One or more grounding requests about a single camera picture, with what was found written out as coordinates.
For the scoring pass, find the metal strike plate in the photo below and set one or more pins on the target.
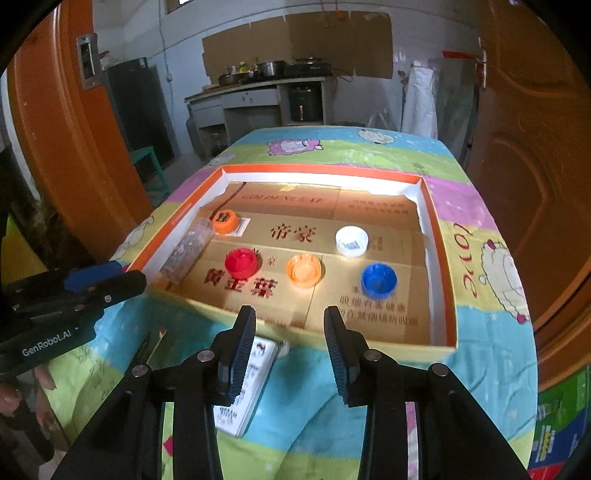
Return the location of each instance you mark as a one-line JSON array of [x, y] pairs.
[[88, 60]]

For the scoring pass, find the orange wooden door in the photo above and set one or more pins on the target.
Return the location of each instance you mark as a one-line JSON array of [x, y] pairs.
[[531, 161]]

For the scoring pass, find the orange wooden door jamb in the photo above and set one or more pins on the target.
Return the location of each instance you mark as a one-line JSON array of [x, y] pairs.
[[60, 161], [565, 350]]

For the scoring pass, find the brown cardboard wall sheets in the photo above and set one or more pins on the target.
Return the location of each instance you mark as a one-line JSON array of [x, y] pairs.
[[300, 41]]

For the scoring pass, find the group of condiment bottles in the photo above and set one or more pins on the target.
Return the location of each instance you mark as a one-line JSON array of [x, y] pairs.
[[240, 69]]

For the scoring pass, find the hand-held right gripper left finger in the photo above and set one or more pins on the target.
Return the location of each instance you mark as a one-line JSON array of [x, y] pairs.
[[242, 355]]

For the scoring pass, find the long white box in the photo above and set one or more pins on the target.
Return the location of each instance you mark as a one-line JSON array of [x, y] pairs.
[[261, 369]]

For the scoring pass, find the white woven sack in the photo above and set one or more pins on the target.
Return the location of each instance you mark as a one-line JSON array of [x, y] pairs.
[[419, 101]]

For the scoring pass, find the clear plastic sheet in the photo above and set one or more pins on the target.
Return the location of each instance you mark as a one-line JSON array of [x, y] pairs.
[[455, 110]]

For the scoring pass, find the green stool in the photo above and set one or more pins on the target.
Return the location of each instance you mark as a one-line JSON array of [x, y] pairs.
[[147, 159]]

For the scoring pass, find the red paper strip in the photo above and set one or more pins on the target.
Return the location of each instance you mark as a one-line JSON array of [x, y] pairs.
[[461, 55]]

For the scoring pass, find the person's left hand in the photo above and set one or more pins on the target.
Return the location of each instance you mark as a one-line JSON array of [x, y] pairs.
[[46, 378]]

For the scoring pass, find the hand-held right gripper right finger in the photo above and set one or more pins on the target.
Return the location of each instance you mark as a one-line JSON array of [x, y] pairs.
[[337, 355]]

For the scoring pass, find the steel cooking pot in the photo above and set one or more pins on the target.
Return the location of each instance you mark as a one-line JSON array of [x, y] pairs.
[[271, 68]]

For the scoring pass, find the white bottle cap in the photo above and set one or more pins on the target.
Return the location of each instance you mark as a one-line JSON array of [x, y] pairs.
[[352, 241]]

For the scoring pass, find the green beer carton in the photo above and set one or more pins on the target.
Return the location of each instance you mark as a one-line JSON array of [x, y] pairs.
[[561, 415]]

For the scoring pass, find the clear plastic tube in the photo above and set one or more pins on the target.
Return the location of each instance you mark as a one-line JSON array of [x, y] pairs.
[[187, 251]]

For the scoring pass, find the translucent orange bottle cap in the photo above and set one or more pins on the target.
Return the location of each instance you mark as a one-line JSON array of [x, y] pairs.
[[304, 271]]

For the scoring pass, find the grey kitchen counter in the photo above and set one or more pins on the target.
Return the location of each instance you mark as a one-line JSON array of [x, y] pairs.
[[249, 104]]

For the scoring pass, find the translucent plastic bag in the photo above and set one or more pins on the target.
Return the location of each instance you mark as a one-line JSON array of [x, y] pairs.
[[383, 121]]

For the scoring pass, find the orange cap with black insert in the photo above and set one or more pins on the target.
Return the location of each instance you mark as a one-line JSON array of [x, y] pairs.
[[225, 222]]

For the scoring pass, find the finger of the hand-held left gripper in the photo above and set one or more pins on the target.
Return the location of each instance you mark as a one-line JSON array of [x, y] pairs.
[[90, 277], [120, 286]]

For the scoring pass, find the cartoon sheep printed tablecloth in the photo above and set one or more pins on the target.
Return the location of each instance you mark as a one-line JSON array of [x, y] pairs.
[[485, 332]]

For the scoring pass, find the dark frying pan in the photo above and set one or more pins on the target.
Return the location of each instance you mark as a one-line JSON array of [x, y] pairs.
[[228, 79]]

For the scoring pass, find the red bottle cap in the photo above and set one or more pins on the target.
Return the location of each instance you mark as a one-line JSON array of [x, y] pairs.
[[241, 262]]

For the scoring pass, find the shallow orange-rimmed box tray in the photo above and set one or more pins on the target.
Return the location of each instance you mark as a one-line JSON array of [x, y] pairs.
[[392, 351]]

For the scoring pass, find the printed brown cardboard sheet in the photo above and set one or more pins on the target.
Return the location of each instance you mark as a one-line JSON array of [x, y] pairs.
[[277, 217]]

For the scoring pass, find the grey gas cylinder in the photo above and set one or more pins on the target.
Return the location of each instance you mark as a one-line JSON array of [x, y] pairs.
[[191, 134]]

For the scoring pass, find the black induction cooker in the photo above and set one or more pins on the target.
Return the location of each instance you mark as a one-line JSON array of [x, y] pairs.
[[308, 69]]

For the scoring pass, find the dark green air fryer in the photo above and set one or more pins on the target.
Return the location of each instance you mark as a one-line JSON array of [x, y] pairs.
[[304, 104]]

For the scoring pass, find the blue bottle cap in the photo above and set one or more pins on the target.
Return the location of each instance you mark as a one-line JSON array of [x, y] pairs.
[[378, 280]]

